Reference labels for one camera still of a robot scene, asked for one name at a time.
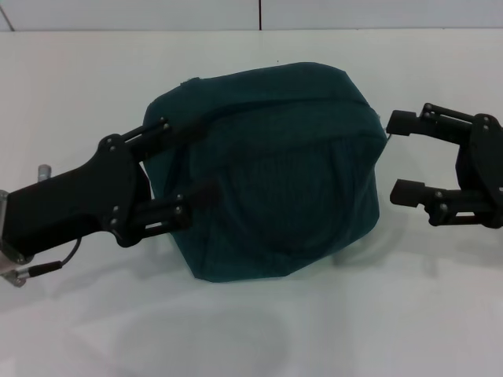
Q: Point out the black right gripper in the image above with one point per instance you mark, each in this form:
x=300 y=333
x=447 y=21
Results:
x=479 y=173

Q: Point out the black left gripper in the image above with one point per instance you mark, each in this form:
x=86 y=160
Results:
x=70 y=208

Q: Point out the dark teal fabric bag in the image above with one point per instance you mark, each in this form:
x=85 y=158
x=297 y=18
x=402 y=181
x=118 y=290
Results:
x=275 y=176

